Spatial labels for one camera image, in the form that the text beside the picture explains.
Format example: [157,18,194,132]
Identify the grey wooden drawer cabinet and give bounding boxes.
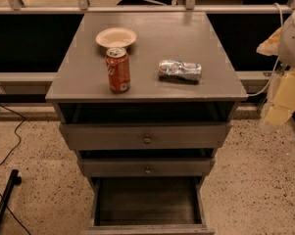
[44,11,249,235]

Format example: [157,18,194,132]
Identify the black stand leg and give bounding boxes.
[0,169,22,223]

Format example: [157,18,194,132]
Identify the white paper bowl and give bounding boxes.
[95,27,137,49]

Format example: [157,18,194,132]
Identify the crushed silver can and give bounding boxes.
[158,60,202,82]

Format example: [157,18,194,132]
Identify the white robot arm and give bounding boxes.
[256,11,295,126]

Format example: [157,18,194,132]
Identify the grey open bottom drawer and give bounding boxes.
[80,177,215,235]

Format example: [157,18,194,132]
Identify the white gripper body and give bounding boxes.
[273,69,295,112]

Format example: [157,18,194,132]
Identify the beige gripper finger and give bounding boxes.
[264,104,295,126]
[256,28,281,56]

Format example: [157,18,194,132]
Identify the white cable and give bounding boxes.
[247,2,284,98]

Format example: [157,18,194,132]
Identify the black floor cable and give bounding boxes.
[0,95,27,166]

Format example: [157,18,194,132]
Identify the grey middle drawer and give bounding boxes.
[77,158,215,177]

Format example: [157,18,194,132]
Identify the red coke can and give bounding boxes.
[105,47,130,93]

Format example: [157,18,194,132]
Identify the grey top drawer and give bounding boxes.
[60,123,231,150]

